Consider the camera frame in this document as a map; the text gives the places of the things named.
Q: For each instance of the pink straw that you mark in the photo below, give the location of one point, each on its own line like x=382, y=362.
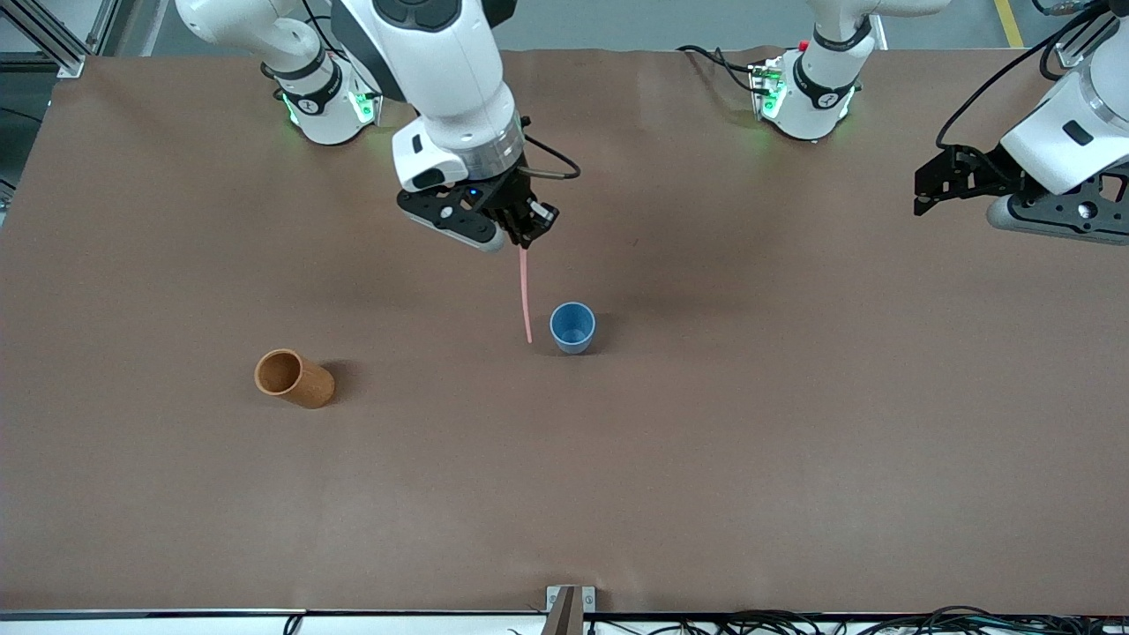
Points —
x=526, y=291

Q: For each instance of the grey metal bracket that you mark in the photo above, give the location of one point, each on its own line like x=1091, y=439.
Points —
x=589, y=600

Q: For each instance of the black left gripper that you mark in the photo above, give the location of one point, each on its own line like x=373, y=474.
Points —
x=986, y=170

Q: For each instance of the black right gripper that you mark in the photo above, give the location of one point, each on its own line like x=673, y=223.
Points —
x=509, y=199

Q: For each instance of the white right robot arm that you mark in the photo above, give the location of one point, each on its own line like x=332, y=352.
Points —
x=441, y=70

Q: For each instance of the orange brown cup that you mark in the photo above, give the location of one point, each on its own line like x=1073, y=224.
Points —
x=309, y=386

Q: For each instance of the brown table cover sheet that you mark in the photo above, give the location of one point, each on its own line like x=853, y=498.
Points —
x=564, y=485

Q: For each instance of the aluminium frame profile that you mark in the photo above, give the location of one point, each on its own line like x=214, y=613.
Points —
x=1080, y=44
x=53, y=35

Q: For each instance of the white table edge rail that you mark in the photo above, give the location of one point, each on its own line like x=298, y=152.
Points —
x=132, y=624

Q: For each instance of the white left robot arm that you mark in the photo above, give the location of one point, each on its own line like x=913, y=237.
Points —
x=811, y=88

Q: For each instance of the blue cup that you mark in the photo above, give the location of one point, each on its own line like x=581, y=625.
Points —
x=572, y=339

